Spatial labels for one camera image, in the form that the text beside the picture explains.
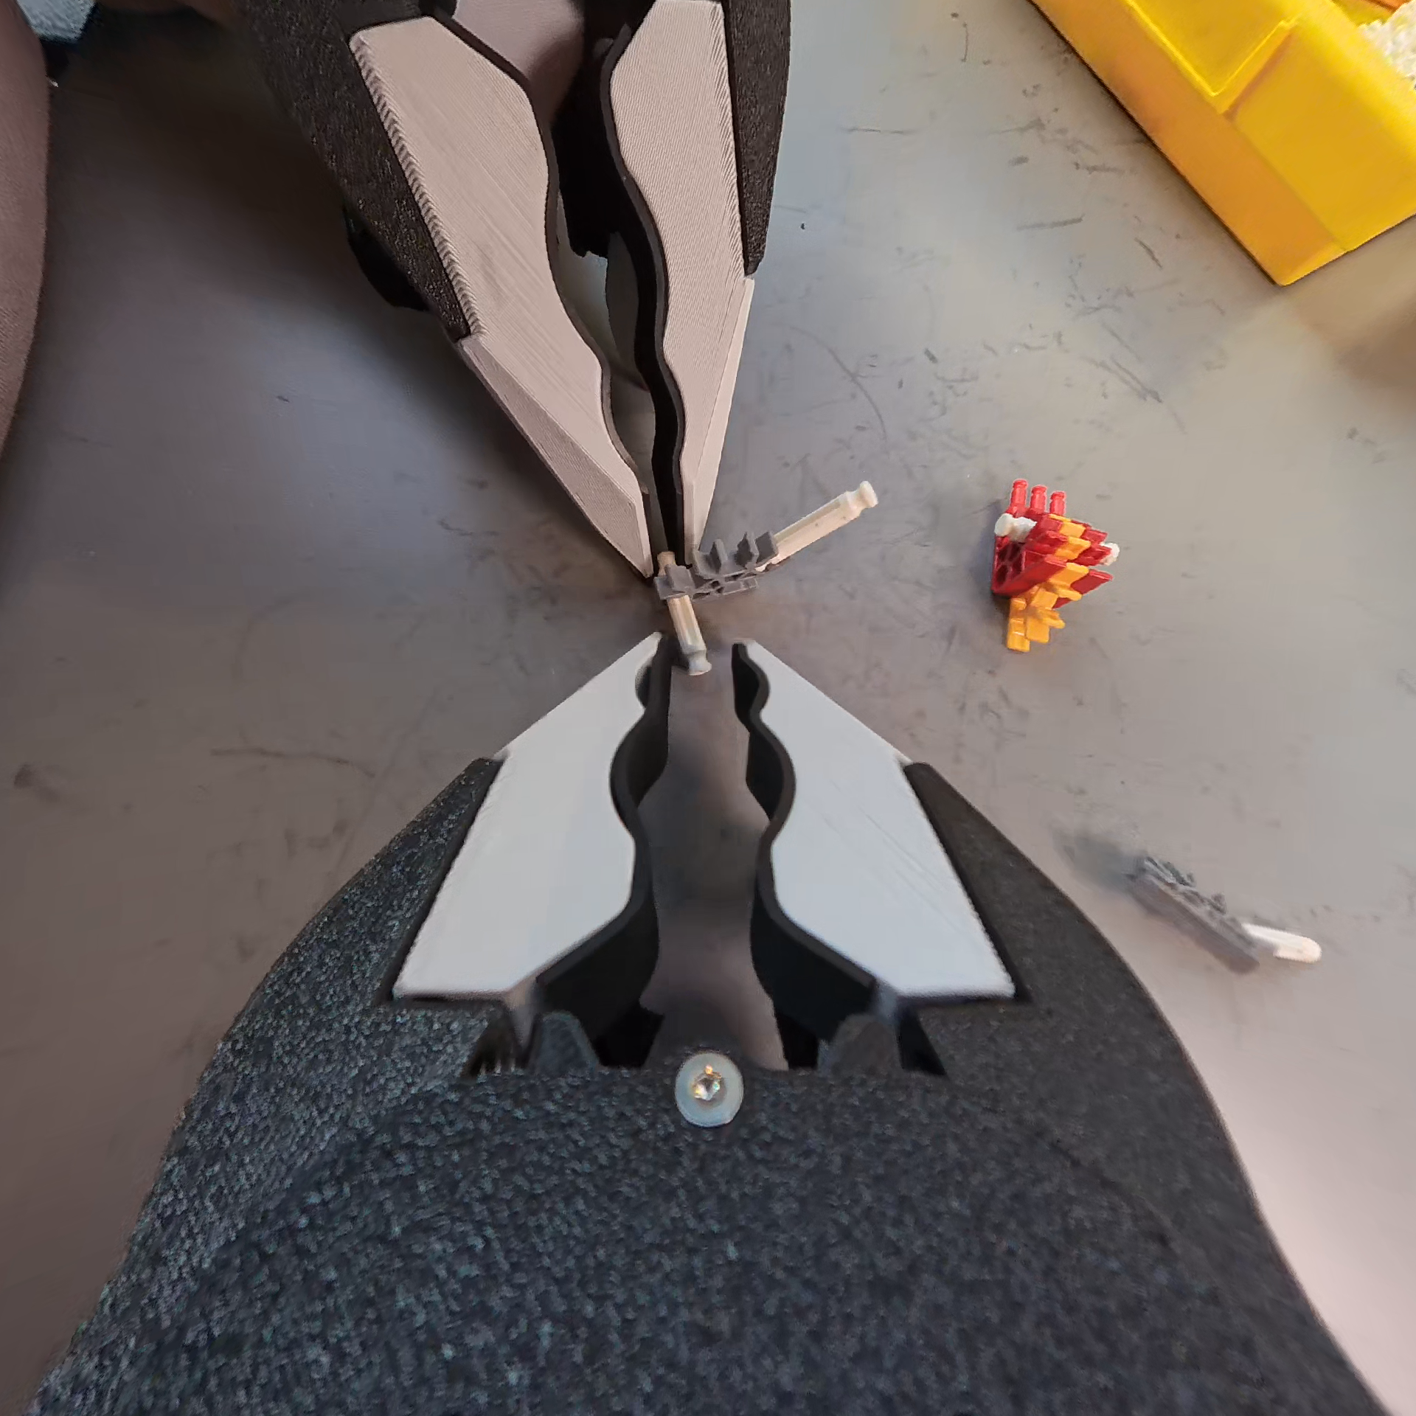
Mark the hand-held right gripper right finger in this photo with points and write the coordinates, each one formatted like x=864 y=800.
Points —
x=873 y=873

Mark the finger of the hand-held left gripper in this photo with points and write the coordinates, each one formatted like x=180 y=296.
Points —
x=691 y=198
x=475 y=198

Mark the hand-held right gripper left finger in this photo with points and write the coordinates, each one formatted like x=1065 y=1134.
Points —
x=531 y=873

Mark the person's beige sweatshirt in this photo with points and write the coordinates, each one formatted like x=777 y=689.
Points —
x=20 y=220

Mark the red and yellow connector stack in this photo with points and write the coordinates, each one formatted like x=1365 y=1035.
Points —
x=1050 y=574

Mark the large yellow plastic bin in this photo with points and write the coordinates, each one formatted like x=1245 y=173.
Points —
x=1271 y=143

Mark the pile of colourful toy pieces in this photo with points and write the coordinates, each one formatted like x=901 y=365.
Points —
x=1387 y=21

